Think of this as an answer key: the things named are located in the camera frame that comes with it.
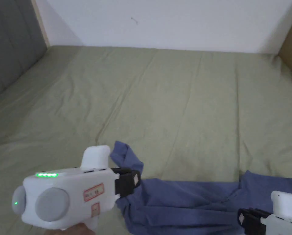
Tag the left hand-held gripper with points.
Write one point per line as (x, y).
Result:
(70, 195)

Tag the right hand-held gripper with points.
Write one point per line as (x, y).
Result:
(285, 215)

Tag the blue shirt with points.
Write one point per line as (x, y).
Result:
(185, 203)

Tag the person's left hand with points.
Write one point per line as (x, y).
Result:
(75, 230)

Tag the bed with pale green sheet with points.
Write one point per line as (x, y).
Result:
(160, 98)

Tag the grey padded headboard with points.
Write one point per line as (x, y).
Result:
(11, 49)

